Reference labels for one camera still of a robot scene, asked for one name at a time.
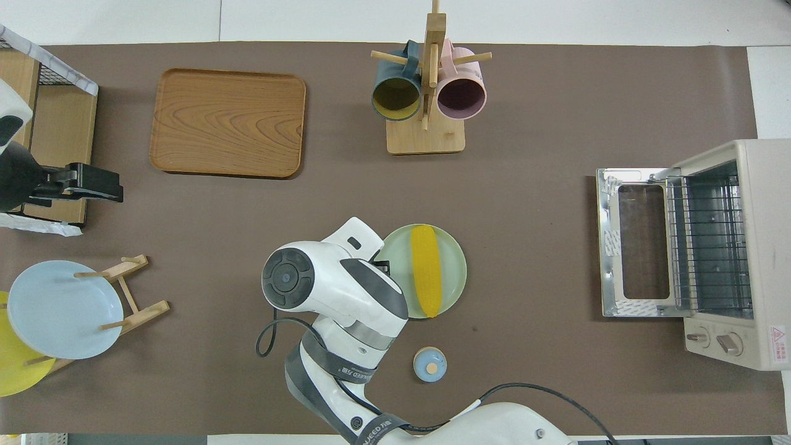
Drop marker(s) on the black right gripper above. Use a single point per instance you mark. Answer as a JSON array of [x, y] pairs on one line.
[[382, 267]]

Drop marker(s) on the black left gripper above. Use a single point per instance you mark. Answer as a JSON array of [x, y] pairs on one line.
[[96, 182]]

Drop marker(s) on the yellow banana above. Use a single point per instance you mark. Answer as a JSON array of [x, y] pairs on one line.
[[426, 272]]

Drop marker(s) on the pale green plate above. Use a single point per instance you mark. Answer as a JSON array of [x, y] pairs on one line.
[[454, 272]]

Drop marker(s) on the glass toaster oven door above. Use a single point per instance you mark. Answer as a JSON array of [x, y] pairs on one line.
[[609, 216]]

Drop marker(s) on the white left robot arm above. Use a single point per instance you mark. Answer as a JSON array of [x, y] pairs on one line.
[[12, 173]]

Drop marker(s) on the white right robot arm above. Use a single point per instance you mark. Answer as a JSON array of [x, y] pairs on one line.
[[334, 290]]

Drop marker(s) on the beige oven knob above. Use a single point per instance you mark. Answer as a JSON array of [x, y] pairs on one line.
[[698, 337], [730, 343]]

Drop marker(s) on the beige toaster oven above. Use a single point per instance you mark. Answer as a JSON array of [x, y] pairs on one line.
[[769, 247]]

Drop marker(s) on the wooden step shelf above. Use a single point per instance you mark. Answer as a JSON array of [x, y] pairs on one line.
[[68, 136]]

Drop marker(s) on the wooden shelf box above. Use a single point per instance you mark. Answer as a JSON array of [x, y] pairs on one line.
[[52, 77]]

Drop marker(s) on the light blue plate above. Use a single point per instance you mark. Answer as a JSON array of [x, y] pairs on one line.
[[62, 309]]

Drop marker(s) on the wooden mug tree stand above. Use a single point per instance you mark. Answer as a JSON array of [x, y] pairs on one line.
[[426, 139]]

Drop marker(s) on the wooden plate rack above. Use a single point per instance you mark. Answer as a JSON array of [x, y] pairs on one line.
[[145, 312]]

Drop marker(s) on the large brown table mat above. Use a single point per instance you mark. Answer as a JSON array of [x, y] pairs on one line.
[[525, 247]]

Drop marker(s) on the rectangular wooden serving tray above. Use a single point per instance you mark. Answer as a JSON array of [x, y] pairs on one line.
[[228, 123]]

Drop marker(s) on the dark teal mug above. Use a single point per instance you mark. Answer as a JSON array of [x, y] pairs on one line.
[[395, 93]]

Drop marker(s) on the pink mug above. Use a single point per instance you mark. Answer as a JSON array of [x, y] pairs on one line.
[[460, 96]]

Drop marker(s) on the yellow plate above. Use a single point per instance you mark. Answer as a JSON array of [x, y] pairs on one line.
[[15, 371]]

